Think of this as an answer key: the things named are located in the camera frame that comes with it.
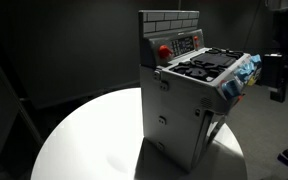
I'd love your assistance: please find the large red stove knob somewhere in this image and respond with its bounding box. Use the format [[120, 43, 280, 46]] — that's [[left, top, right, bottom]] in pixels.
[[158, 45, 173, 59]]

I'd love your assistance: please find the black stove keypad panel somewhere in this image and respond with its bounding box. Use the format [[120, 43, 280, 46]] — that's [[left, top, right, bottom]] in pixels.
[[171, 37, 195, 56]]

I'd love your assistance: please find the black equipment on right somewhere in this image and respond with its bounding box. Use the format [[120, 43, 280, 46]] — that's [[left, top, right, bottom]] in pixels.
[[261, 54, 288, 103]]

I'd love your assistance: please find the black burner grate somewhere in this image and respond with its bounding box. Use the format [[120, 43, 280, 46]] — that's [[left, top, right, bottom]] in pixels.
[[171, 61, 225, 82]]

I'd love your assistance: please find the grey toy stove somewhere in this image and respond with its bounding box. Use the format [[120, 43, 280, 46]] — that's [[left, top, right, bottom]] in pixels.
[[138, 10, 262, 171]]

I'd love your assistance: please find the round white table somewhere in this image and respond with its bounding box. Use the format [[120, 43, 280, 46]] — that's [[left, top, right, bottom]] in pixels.
[[30, 88, 247, 180]]

